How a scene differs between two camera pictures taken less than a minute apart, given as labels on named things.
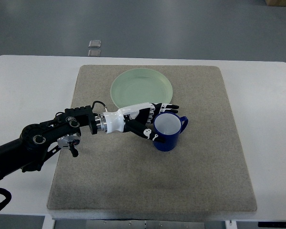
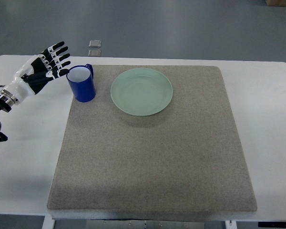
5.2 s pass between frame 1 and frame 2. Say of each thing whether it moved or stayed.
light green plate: stayed
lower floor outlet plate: stayed
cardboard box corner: stayed
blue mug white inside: moved
